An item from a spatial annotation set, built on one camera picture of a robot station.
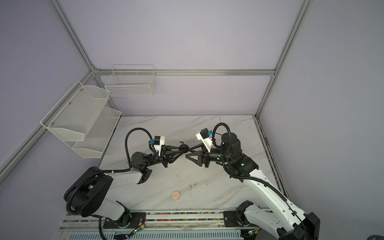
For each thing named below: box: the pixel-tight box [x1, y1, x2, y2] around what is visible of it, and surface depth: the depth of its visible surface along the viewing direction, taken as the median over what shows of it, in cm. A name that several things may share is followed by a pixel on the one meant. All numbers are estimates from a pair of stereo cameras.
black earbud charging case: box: [179, 144, 190, 154], surface depth 69 cm
